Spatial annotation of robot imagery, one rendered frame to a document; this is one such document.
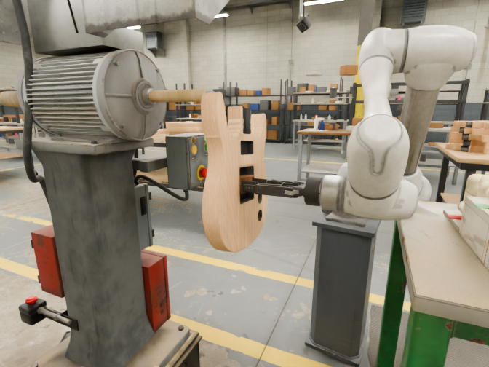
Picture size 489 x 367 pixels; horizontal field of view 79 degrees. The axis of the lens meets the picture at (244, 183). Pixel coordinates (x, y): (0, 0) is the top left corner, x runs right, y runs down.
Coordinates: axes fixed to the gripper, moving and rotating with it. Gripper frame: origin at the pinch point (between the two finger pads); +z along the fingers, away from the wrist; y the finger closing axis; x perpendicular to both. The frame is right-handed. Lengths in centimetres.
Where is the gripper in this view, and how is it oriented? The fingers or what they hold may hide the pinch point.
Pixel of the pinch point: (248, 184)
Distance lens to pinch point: 83.5
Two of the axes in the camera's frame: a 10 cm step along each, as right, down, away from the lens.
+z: -9.2, -0.9, 3.9
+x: 0.4, -9.9, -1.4
